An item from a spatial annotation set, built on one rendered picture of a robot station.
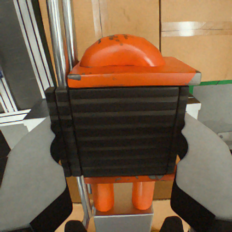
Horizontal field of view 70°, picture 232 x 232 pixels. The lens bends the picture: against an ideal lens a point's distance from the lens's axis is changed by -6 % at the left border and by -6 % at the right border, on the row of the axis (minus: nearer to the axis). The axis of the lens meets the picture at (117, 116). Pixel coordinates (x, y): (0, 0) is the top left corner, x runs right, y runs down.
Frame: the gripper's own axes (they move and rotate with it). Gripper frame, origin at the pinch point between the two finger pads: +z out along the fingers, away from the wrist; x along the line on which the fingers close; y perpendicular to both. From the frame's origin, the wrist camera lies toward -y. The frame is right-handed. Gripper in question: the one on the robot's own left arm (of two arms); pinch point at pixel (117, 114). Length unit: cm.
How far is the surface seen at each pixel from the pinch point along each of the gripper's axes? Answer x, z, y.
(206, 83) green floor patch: 68, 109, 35
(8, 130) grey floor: -90, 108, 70
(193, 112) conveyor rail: 31, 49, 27
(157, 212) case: 9.3, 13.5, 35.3
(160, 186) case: 10.5, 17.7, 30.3
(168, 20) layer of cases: 19, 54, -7
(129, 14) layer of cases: 5, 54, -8
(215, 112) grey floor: 81, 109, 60
